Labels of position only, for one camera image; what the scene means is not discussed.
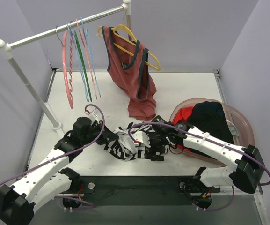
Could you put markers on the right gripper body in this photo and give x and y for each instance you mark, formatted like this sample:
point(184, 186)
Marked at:
point(156, 145)

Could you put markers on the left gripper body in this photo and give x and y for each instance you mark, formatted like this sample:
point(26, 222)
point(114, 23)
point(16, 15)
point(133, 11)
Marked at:
point(108, 137)

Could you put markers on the black white striped tank top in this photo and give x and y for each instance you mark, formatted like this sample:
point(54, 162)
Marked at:
point(122, 148)

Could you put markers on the light blue thin hanger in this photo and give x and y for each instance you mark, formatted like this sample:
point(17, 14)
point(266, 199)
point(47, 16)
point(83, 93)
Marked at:
point(92, 59)

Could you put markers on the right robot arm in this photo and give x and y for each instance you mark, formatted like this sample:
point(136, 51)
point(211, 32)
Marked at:
point(243, 166)

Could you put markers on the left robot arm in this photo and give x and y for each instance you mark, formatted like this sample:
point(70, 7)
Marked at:
point(20, 201)

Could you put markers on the pink thick plastic hanger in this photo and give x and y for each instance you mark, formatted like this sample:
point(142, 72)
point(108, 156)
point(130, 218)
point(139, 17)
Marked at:
point(68, 80)

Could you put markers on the rust red tank top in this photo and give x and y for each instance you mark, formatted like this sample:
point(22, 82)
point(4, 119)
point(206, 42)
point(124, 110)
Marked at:
point(129, 71)

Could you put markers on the green plastic hanger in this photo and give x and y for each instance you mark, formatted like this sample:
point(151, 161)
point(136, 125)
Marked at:
point(83, 64)

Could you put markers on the red garment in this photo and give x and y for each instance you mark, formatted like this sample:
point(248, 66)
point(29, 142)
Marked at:
point(183, 114)

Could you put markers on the black garment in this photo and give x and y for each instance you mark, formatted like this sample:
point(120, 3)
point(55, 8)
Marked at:
point(209, 117)

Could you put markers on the pink translucent laundry basket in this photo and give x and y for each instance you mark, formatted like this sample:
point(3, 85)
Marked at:
point(238, 124)

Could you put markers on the white metal clothes rack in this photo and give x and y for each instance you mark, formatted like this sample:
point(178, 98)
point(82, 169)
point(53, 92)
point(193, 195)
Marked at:
point(6, 50)

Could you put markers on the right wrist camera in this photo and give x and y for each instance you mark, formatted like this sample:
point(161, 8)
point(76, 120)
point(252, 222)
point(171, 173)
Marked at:
point(141, 139)

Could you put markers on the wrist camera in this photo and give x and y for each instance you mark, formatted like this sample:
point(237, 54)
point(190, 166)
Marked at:
point(94, 118)
point(141, 139)

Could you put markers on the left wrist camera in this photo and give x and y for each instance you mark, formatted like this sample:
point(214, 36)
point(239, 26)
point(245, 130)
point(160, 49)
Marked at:
point(94, 118)

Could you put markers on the light blue wire hanger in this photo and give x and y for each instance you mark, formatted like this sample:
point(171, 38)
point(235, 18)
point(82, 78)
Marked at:
point(78, 59)

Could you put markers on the salmon wire hanger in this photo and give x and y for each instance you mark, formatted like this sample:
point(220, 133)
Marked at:
point(87, 53)

